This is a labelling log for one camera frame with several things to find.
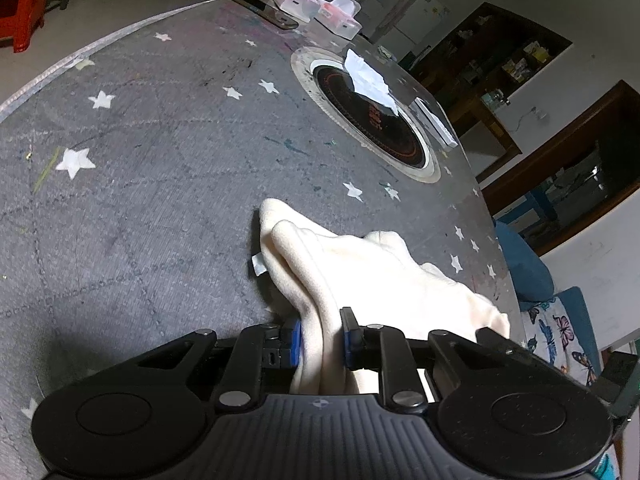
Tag butterfly print pillow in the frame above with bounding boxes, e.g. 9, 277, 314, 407
522, 297, 601, 387

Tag grey star-print tablecloth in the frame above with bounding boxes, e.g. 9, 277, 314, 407
0, 0, 522, 480

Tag dark wooden shelf cabinet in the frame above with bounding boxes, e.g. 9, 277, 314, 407
407, 2, 573, 108

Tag red plastic stool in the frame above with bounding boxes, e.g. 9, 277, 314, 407
0, 0, 56, 54

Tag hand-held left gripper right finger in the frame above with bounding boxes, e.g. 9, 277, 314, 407
339, 306, 506, 411

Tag brown wooden side table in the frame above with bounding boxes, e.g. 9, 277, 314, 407
450, 95, 523, 184

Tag flat white rectangular object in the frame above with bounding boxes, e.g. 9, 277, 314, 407
412, 97, 459, 149

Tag blue cushion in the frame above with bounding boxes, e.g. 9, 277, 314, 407
494, 220, 556, 304

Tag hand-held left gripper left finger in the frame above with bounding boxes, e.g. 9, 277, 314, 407
135, 319, 304, 413

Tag flat grey metal plate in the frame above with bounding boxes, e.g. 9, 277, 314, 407
227, 0, 301, 29

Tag cream garment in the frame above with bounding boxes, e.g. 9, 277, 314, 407
251, 197, 511, 396

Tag brown wooden door frame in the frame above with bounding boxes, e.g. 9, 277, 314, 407
481, 80, 640, 257

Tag pink and white tissue box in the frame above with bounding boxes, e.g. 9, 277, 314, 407
315, 0, 362, 40
272, 0, 321, 24

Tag round black induction cooker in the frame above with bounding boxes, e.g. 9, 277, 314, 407
291, 46, 442, 184

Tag white crumpled tissue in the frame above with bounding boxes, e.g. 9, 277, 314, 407
344, 50, 400, 116

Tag white fridge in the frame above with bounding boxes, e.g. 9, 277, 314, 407
375, 0, 451, 61

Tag blue chair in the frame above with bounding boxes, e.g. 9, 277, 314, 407
500, 192, 559, 236

